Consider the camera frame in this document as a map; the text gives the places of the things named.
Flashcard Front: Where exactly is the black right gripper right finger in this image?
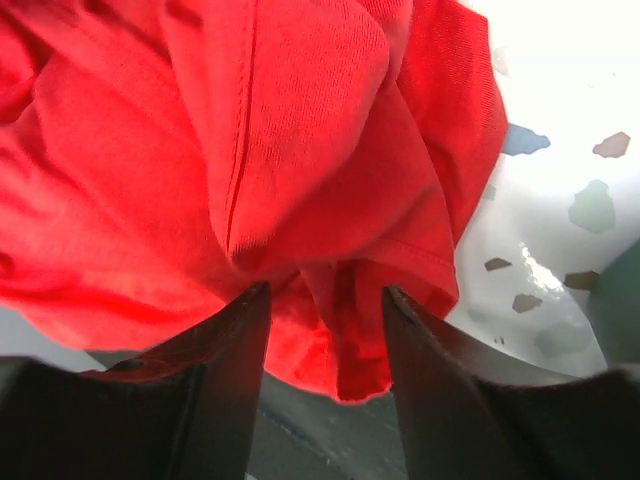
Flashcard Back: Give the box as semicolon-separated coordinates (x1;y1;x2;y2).
382;287;639;479

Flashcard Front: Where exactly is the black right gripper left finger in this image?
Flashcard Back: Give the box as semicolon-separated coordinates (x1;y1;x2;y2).
1;283;271;479

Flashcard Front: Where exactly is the red tank top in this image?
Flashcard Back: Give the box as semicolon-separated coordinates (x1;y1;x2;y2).
1;1;507;404

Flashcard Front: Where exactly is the green compartment tray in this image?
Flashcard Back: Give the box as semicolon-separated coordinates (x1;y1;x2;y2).
587;242;639;367

